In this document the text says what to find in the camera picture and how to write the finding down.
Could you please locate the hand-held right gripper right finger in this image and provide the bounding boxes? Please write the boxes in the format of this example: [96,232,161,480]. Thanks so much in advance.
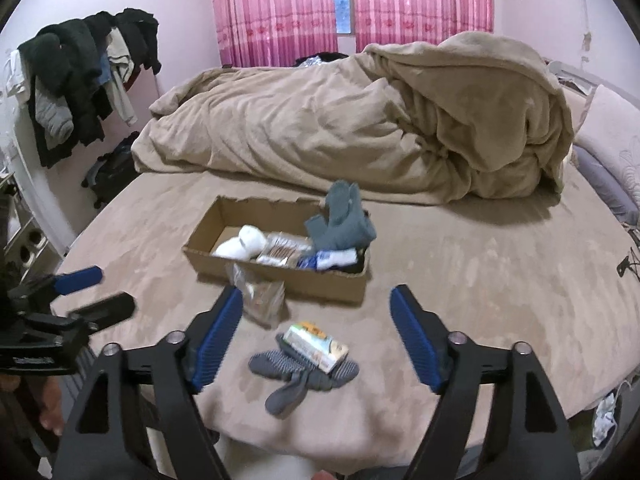
[390,285,583,480]

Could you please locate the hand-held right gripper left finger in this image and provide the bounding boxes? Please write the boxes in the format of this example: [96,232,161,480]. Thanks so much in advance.
[52,285,244,480]

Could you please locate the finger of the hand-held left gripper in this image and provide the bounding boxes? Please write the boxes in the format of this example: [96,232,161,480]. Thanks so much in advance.
[67,292,136,333]
[10,266,104,311]

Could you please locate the clear plastic bag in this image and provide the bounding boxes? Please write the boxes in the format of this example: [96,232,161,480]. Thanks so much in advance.
[225,262,286,330]

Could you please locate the grey striped socks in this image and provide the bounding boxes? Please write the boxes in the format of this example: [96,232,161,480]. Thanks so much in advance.
[248,332,361,418]

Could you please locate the small green and white carton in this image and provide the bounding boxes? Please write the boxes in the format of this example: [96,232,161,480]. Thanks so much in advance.
[282,322,350,375]

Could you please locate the brown cardboard box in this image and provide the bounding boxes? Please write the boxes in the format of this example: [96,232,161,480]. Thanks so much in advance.
[182,195,373,305]

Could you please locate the person's left hand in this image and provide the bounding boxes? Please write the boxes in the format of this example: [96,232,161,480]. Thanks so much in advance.
[0,376,66,436]

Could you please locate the white shelf unit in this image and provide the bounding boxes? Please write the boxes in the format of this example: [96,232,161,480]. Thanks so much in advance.
[0,170,67,281]

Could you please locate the bed with beige sheet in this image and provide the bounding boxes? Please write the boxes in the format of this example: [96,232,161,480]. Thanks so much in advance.
[50,75,640,467]

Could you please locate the white rolled socks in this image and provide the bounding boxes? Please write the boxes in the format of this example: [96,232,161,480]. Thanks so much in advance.
[212,226,269,261]

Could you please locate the clear cotton swab packet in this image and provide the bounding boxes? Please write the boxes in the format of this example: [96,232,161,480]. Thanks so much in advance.
[257,231,314,267]

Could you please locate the black backpack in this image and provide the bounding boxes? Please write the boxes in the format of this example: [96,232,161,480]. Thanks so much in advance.
[82,131,142,211]

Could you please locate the blue and white socks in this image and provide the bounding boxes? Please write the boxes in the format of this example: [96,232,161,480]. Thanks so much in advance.
[297,247,358,272]

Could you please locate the grey-green socks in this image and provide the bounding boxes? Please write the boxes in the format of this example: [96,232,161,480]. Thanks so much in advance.
[305,180,377,252]

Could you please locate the grey garment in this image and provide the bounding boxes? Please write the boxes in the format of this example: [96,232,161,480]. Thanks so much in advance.
[34,77,75,146]

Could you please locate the beige garment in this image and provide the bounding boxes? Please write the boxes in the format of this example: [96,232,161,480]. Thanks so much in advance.
[104,27,139,128]

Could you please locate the white crumpled bag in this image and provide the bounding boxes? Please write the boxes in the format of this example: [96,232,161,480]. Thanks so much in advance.
[592,390,622,447]

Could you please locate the white cloth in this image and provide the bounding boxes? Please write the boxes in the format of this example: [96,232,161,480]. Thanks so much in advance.
[4,49,32,107]

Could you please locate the black jacket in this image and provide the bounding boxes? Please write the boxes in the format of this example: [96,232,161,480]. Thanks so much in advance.
[19,11,113,169]

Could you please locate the beige fleece blanket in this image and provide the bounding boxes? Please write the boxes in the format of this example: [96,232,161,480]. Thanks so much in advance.
[131,31,575,207]

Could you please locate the grey-blue pillow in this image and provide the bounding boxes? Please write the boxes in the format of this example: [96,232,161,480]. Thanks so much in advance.
[570,146,640,226]

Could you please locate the black sweater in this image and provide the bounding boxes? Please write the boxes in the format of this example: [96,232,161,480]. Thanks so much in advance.
[116,7,163,76]

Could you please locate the pale pink pillow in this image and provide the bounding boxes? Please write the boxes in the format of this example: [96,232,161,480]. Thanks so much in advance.
[572,84,640,202]

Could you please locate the dark cloth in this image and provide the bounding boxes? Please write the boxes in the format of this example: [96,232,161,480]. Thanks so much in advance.
[292,51,352,68]

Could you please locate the white headboard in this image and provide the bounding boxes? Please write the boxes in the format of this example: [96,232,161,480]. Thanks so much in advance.
[547,60,640,111]

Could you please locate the pink floral curtain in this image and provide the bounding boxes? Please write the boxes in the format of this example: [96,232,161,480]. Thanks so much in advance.
[348,0,495,54]
[209,0,340,68]

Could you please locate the black cable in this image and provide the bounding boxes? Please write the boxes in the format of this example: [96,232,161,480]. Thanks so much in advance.
[616,244,640,281]

